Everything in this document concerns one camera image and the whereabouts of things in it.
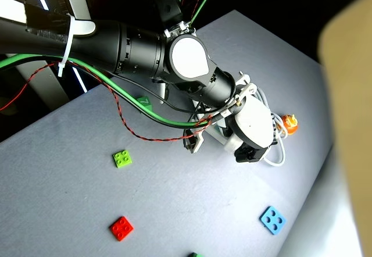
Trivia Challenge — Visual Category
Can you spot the white charging cable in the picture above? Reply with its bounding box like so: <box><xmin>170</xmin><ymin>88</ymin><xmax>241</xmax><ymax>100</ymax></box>
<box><xmin>255</xmin><ymin>87</ymin><xmax>288</xmax><ymax>168</ymax></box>

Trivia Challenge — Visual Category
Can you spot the orange toy fruit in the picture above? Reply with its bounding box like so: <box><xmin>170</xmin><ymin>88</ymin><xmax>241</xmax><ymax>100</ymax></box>
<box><xmin>280</xmin><ymin>113</ymin><xmax>299</xmax><ymax>136</ymax></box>

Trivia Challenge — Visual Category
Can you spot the green number die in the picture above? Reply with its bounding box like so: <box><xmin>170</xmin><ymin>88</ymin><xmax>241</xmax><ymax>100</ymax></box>
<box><xmin>136</xmin><ymin>95</ymin><xmax>154</xmax><ymax>113</ymax></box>

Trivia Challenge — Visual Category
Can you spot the red toy block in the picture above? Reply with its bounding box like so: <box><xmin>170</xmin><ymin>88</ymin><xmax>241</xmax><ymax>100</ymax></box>
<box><xmin>109</xmin><ymin>216</ymin><xmax>135</xmax><ymax>242</ymax></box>

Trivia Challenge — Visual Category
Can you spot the blue toy block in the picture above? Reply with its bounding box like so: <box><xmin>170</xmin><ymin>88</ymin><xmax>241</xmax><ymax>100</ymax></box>
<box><xmin>259</xmin><ymin>206</ymin><xmax>287</xmax><ymax>235</ymax></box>

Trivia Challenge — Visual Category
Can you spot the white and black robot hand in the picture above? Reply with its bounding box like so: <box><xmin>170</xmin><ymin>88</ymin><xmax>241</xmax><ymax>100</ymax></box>
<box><xmin>223</xmin><ymin>95</ymin><xmax>276</xmax><ymax>164</ymax></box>

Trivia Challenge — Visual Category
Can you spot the lime green toy block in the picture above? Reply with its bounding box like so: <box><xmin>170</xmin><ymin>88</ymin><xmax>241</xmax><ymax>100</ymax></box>
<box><xmin>112</xmin><ymin>149</ymin><xmax>133</xmax><ymax>169</ymax></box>

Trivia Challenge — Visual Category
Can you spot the thick green cable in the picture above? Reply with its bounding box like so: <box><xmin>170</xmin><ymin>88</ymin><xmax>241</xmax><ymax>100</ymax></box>
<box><xmin>0</xmin><ymin>53</ymin><xmax>214</xmax><ymax>129</ymax></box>

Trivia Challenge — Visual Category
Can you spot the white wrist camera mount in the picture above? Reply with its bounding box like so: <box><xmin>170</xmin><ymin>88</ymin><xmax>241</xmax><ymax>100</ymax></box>
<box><xmin>182</xmin><ymin>127</ymin><xmax>206</xmax><ymax>154</ymax></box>

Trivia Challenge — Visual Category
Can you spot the grey table cloth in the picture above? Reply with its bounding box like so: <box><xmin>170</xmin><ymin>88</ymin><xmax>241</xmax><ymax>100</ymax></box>
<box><xmin>0</xmin><ymin>9</ymin><xmax>364</xmax><ymax>257</ymax></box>

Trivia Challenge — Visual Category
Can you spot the white zip tie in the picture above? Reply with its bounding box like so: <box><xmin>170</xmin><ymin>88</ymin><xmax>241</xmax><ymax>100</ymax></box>
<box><xmin>57</xmin><ymin>15</ymin><xmax>75</xmax><ymax>78</ymax></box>

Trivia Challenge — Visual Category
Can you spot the blurred beige panel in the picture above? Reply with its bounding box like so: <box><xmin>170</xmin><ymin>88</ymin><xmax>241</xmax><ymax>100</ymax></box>
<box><xmin>318</xmin><ymin>0</ymin><xmax>372</xmax><ymax>257</ymax></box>

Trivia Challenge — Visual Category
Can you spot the red and black twisted wire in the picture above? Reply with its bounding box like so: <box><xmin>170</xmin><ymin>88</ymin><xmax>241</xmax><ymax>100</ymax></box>
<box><xmin>0</xmin><ymin>62</ymin><xmax>214</xmax><ymax>142</ymax></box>

